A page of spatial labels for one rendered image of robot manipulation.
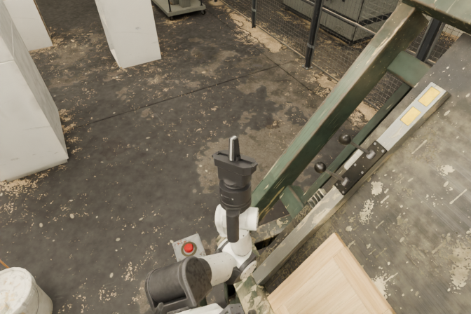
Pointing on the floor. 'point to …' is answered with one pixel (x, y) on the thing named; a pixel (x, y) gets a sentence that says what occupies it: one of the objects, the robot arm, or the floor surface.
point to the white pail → (22, 293)
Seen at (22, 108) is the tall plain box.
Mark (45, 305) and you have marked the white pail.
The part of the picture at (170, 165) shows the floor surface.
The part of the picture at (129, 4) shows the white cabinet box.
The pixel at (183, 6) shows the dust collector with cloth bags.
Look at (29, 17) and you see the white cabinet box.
